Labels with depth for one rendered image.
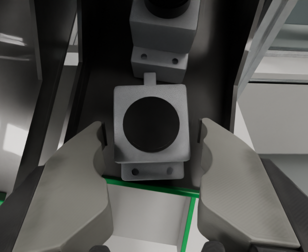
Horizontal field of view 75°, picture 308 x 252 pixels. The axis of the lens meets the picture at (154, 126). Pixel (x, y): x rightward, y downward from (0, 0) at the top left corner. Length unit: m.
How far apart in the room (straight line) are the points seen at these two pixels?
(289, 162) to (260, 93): 0.98
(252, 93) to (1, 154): 0.93
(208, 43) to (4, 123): 0.19
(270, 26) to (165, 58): 0.10
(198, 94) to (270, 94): 0.87
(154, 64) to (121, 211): 0.24
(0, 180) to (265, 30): 0.25
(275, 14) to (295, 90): 0.88
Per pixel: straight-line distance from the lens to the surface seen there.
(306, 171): 1.93
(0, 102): 0.21
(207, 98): 0.19
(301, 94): 1.13
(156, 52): 0.16
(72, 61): 0.22
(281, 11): 0.22
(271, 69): 0.96
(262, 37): 0.23
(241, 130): 0.67
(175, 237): 0.36
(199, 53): 0.20
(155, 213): 0.34
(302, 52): 1.09
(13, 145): 0.20
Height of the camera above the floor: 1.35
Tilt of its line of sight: 55 degrees down
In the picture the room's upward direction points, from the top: 7 degrees clockwise
